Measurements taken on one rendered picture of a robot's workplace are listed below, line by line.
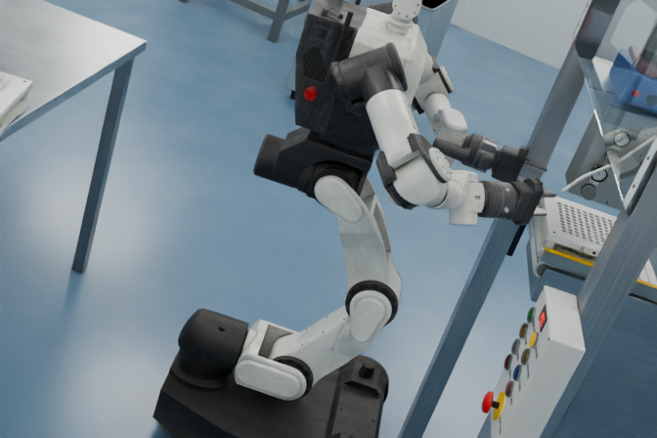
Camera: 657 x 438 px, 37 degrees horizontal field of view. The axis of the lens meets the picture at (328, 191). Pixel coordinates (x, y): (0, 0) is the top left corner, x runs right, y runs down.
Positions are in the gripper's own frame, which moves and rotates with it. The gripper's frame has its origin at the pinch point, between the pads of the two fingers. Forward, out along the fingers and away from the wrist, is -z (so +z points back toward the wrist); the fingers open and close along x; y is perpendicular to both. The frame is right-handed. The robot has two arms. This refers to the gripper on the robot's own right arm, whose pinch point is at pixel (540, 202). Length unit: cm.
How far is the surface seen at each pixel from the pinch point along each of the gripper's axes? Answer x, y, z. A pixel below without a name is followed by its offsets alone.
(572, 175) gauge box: -11.3, 5.9, 0.2
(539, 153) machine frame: -3.2, -20.0, -12.4
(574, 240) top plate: 5.6, 7.4, -8.6
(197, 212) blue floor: 106, -155, 15
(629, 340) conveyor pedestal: 27.6, 19.7, -29.9
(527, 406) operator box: 0, 68, 51
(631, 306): 16.0, 20.4, -22.9
